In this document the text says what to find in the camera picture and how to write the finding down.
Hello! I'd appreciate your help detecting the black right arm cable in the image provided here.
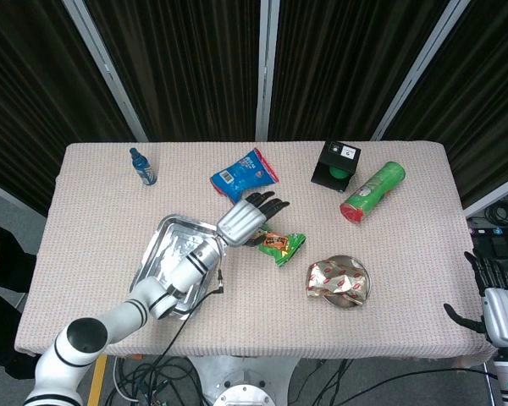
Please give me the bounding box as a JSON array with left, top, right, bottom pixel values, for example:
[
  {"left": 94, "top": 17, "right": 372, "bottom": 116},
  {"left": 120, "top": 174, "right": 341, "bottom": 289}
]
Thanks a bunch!
[{"left": 312, "top": 359, "right": 499, "bottom": 406}]

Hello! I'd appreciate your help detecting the white floor cable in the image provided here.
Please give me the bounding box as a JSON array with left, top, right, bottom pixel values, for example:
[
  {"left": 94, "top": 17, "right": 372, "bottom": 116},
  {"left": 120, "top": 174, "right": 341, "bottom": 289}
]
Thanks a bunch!
[{"left": 112, "top": 357, "right": 141, "bottom": 403}]

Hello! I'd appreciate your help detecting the round steel plate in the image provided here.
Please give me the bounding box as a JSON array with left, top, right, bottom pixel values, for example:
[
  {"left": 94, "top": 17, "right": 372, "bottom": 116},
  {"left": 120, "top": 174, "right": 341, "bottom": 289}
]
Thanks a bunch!
[{"left": 319, "top": 254, "right": 372, "bottom": 310}]

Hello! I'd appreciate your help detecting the black cable bundle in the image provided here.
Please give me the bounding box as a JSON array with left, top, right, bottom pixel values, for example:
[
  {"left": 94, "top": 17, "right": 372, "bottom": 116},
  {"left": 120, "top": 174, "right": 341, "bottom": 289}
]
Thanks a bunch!
[{"left": 484, "top": 189, "right": 508, "bottom": 229}]

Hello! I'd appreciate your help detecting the person in dark clothes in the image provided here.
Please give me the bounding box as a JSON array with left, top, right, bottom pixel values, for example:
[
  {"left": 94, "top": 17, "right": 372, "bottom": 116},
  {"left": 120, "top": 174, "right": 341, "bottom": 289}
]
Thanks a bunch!
[{"left": 0, "top": 228, "right": 38, "bottom": 380}]

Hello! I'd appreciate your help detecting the black floor cable tangle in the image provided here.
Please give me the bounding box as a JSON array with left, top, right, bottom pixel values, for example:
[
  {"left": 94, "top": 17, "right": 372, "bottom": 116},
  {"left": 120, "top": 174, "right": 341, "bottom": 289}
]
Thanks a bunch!
[{"left": 105, "top": 354, "right": 208, "bottom": 406}]

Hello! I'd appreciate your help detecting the white partition rail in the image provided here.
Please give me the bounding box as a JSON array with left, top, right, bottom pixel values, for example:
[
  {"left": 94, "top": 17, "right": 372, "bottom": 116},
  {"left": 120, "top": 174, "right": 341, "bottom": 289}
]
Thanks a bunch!
[
  {"left": 463, "top": 171, "right": 508, "bottom": 219},
  {"left": 0, "top": 176, "right": 47, "bottom": 221}
]

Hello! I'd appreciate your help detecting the orange green snack bag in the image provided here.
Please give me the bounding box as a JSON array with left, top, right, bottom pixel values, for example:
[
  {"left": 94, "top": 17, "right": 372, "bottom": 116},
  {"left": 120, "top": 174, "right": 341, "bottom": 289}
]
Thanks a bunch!
[{"left": 253, "top": 226, "right": 307, "bottom": 268}]

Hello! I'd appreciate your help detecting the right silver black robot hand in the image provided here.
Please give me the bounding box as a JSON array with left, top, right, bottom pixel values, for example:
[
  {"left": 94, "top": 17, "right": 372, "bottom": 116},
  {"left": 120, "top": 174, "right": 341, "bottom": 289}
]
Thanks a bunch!
[{"left": 443, "top": 249, "right": 508, "bottom": 348}]

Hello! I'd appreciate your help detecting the white partition post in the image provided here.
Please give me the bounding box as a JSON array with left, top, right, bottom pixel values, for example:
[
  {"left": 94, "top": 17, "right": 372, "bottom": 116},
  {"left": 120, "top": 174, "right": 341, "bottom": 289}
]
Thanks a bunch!
[
  {"left": 255, "top": 0, "right": 280, "bottom": 142},
  {"left": 62, "top": 0, "right": 149, "bottom": 143},
  {"left": 370, "top": 0, "right": 471, "bottom": 142}
]

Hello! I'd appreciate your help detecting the pink woven tablecloth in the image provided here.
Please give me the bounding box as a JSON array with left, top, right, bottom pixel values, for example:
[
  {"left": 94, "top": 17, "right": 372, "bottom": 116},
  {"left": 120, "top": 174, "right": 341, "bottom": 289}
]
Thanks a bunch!
[{"left": 14, "top": 141, "right": 497, "bottom": 364}]

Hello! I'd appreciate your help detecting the blue spray bottle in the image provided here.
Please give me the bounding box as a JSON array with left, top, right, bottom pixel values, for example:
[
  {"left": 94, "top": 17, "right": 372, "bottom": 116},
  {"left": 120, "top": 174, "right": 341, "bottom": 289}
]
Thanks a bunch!
[{"left": 129, "top": 147, "right": 158, "bottom": 186}]

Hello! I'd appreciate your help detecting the green chips can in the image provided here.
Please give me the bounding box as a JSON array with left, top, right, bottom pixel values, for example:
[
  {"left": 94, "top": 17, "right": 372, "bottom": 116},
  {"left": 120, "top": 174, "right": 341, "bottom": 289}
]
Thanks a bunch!
[{"left": 339, "top": 161, "right": 407, "bottom": 225}]

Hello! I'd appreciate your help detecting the blue snack bag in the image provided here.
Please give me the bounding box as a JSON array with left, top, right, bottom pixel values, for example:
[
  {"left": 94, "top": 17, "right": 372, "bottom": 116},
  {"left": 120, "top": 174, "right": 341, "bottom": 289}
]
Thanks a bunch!
[{"left": 209, "top": 147, "right": 280, "bottom": 209}]

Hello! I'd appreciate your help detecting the rectangular steel tray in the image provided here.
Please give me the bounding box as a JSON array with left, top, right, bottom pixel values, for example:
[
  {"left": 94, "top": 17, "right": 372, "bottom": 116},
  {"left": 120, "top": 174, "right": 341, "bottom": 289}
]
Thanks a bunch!
[{"left": 129, "top": 213, "right": 226, "bottom": 321}]

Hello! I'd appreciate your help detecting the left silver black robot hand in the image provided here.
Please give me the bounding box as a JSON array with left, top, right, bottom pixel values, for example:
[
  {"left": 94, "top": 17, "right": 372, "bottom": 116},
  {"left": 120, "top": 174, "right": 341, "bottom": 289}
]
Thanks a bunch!
[{"left": 216, "top": 190, "right": 292, "bottom": 248}]

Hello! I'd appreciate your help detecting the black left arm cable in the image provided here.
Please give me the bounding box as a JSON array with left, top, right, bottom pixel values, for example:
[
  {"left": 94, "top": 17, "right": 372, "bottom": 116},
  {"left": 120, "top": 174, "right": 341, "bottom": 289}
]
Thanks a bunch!
[{"left": 150, "top": 270, "right": 226, "bottom": 406}]

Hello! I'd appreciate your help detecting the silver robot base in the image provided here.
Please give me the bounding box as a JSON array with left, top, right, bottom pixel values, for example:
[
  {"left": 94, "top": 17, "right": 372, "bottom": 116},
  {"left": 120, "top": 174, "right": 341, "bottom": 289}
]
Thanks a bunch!
[{"left": 185, "top": 354, "right": 301, "bottom": 406}]

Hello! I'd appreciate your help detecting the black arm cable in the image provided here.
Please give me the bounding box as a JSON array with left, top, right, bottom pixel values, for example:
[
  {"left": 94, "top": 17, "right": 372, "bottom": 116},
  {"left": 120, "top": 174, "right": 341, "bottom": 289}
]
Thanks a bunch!
[
  {"left": 312, "top": 359, "right": 499, "bottom": 406},
  {"left": 150, "top": 270, "right": 226, "bottom": 406}
]

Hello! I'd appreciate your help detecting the dark pleated curtain panel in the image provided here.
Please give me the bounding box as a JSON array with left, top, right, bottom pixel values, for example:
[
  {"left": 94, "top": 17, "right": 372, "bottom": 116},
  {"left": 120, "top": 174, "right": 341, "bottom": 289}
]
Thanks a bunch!
[
  {"left": 268, "top": 0, "right": 450, "bottom": 142},
  {"left": 0, "top": 0, "right": 139, "bottom": 215},
  {"left": 84, "top": 0, "right": 263, "bottom": 142},
  {"left": 384, "top": 0, "right": 508, "bottom": 208}
]

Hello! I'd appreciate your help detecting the gold red snack bag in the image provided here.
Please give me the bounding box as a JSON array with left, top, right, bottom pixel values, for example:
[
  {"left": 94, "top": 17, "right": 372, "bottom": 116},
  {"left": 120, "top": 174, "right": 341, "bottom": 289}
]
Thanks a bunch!
[{"left": 306, "top": 258, "right": 370, "bottom": 306}]

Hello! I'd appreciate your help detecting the black open box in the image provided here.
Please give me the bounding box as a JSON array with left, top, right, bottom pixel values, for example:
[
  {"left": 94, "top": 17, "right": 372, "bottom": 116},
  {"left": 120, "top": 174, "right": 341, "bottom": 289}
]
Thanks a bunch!
[{"left": 310, "top": 140, "right": 361, "bottom": 194}]

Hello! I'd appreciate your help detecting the black power strip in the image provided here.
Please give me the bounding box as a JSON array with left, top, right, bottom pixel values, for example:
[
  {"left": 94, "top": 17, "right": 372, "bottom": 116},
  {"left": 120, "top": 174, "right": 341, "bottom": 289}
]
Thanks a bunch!
[{"left": 468, "top": 226, "right": 508, "bottom": 238}]

